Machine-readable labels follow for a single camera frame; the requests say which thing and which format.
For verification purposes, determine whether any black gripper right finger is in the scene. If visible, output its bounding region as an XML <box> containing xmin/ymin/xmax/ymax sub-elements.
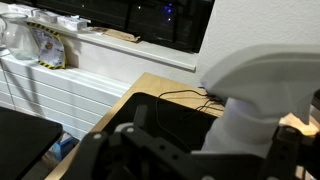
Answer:
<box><xmin>259</xmin><ymin>125</ymin><xmax>303</xmax><ymax>180</ymax></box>

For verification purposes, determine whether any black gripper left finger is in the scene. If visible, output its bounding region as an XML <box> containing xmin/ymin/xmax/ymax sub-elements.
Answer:
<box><xmin>63</xmin><ymin>104</ymin><xmax>201</xmax><ymax>180</ymax></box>

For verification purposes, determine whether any white spray bottle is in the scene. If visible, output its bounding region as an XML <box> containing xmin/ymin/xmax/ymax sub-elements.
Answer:
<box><xmin>199</xmin><ymin>44</ymin><xmax>320</xmax><ymax>160</ymax></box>

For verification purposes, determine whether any black desk mat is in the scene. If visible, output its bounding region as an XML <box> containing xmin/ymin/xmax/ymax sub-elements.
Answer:
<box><xmin>99</xmin><ymin>92</ymin><xmax>228</xmax><ymax>155</ymax></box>

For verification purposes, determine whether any blue floor object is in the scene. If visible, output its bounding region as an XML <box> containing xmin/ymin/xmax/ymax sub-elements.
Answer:
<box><xmin>49</xmin><ymin>131</ymin><xmax>81</xmax><ymax>163</ymax></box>

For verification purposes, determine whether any white window sill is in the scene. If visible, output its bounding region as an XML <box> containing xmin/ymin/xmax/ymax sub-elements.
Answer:
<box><xmin>26</xmin><ymin>18</ymin><xmax>198</xmax><ymax>72</ymax></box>

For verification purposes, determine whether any white drawer cabinet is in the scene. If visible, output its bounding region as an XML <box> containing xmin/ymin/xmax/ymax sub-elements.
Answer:
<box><xmin>0</xmin><ymin>49</ymin><xmax>133</xmax><ymax>141</ymax></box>

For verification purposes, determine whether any yellow black striped bag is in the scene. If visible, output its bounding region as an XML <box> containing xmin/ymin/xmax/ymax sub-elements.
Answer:
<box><xmin>26</xmin><ymin>21</ymin><xmax>67</xmax><ymax>71</ymax></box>

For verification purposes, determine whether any dark window pane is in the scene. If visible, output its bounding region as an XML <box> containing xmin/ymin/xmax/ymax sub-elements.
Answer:
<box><xmin>0</xmin><ymin>0</ymin><xmax>216</xmax><ymax>54</ymax></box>

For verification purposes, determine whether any small white box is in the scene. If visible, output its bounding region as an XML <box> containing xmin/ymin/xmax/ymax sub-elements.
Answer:
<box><xmin>7</xmin><ymin>3</ymin><xmax>37</xmax><ymax>18</ymax></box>
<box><xmin>34</xmin><ymin>9</ymin><xmax>63</xmax><ymax>24</ymax></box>
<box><xmin>57</xmin><ymin>14</ymin><xmax>92</xmax><ymax>32</ymax></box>

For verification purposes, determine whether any clear glass jar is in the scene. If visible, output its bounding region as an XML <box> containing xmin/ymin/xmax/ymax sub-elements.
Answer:
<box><xmin>0</xmin><ymin>12</ymin><xmax>41</xmax><ymax>62</ymax></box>

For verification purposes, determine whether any black thin cable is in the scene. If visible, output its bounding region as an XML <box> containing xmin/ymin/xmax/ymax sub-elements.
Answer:
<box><xmin>155</xmin><ymin>88</ymin><xmax>228</xmax><ymax>152</ymax></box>

